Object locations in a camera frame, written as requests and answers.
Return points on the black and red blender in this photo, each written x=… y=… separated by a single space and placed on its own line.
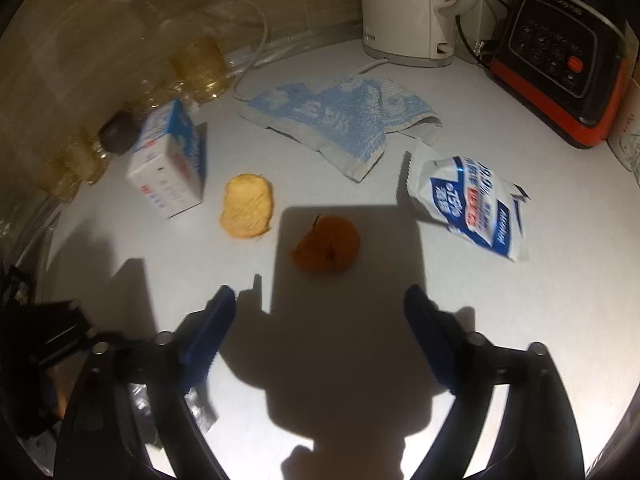
x=560 y=60

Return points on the blue and white towel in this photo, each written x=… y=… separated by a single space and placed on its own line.
x=340 y=115

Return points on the white electric kettle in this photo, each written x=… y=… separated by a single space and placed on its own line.
x=405 y=10

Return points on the blue and white wipes packet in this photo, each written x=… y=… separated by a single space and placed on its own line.
x=465 y=200

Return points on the blue and white milk carton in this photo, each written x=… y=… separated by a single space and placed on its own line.
x=167 y=170

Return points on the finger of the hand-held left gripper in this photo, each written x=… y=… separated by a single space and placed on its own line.
x=62 y=327

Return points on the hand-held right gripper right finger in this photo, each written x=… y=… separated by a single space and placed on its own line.
x=431 y=337

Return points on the silver blister pack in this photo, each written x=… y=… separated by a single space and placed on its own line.
x=202 y=410

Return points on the orange peel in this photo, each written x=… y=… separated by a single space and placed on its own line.
x=327 y=245

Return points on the white printed cup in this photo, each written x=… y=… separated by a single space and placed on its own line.
x=627 y=135

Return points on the small black bowl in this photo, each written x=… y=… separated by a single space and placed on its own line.
x=118 y=132

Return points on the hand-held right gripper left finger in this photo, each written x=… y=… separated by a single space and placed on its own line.
x=210 y=332

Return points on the tall amber ribbed glass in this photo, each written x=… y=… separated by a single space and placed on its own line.
x=200 y=67

